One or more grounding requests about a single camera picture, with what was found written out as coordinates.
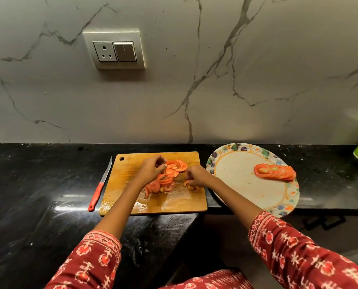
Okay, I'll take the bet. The person's left hand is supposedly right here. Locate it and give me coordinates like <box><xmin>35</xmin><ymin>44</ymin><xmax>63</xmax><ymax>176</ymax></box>
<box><xmin>134</xmin><ymin>154</ymin><xmax>168</xmax><ymax>189</ymax></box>

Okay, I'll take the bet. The person's right hand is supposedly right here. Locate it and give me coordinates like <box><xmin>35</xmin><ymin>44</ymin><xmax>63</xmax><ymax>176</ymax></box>
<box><xmin>184</xmin><ymin>165</ymin><xmax>219</xmax><ymax>189</ymax></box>

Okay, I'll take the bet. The pile of tomato slices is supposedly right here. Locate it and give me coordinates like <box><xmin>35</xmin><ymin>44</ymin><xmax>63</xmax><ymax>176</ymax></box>
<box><xmin>144</xmin><ymin>159</ymin><xmax>201</xmax><ymax>198</ymax></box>

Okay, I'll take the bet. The floral rimmed plate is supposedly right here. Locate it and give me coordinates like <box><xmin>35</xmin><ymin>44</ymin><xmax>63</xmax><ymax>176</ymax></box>
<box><xmin>205</xmin><ymin>142</ymin><xmax>300</xmax><ymax>218</ymax></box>

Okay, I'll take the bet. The red handled knife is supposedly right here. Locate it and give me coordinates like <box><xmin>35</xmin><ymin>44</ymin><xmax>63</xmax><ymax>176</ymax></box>
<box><xmin>87</xmin><ymin>157</ymin><xmax>113</xmax><ymax>212</ymax></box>

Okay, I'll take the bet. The row of tomato slices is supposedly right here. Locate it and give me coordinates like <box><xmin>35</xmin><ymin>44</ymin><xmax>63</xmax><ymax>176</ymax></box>
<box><xmin>254</xmin><ymin>163</ymin><xmax>297</xmax><ymax>181</ymax></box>

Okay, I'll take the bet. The person's left forearm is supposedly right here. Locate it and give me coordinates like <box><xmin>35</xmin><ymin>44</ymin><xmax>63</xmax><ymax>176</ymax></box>
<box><xmin>94</xmin><ymin>177</ymin><xmax>145</xmax><ymax>240</ymax></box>

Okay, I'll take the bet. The person's right forearm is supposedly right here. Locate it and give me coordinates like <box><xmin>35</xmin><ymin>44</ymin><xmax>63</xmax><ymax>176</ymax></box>
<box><xmin>209</xmin><ymin>177</ymin><xmax>264</xmax><ymax>229</ymax></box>

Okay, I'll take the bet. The wooden cutting board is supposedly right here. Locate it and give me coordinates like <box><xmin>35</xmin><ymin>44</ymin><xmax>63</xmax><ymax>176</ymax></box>
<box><xmin>99</xmin><ymin>151</ymin><xmax>208</xmax><ymax>216</ymax></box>

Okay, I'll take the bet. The brown lower cabinet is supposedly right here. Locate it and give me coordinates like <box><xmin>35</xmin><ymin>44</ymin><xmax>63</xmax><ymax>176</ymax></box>
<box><xmin>203</xmin><ymin>212</ymin><xmax>358</xmax><ymax>256</ymax></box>

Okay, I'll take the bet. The red patterned tunic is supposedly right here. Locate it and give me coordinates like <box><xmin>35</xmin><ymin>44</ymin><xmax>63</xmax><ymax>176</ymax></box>
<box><xmin>159</xmin><ymin>269</ymin><xmax>253</xmax><ymax>289</ymax></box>

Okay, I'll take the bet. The red patterned left sleeve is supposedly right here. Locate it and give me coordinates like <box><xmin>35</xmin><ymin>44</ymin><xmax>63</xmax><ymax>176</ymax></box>
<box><xmin>44</xmin><ymin>230</ymin><xmax>122</xmax><ymax>289</ymax></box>

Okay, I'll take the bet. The red patterned sleeve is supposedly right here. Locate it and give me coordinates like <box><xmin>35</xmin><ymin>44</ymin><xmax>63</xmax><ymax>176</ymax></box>
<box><xmin>248</xmin><ymin>211</ymin><xmax>358</xmax><ymax>289</ymax></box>
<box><xmin>44</xmin><ymin>230</ymin><xmax>122</xmax><ymax>289</ymax></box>

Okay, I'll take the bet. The red patterned right sleeve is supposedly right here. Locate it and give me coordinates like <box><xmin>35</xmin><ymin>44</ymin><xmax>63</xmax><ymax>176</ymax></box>
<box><xmin>248</xmin><ymin>211</ymin><xmax>358</xmax><ymax>289</ymax></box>

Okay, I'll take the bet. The black cabinet handle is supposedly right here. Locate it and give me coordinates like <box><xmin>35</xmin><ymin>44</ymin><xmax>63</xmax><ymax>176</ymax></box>
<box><xmin>322</xmin><ymin>215</ymin><xmax>347</xmax><ymax>231</ymax></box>
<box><xmin>302</xmin><ymin>216</ymin><xmax>327</xmax><ymax>231</ymax></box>

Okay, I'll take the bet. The wall socket and switch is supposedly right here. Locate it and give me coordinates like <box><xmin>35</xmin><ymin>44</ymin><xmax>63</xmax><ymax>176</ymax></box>
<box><xmin>82</xmin><ymin>30</ymin><xmax>146</xmax><ymax>70</ymax></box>

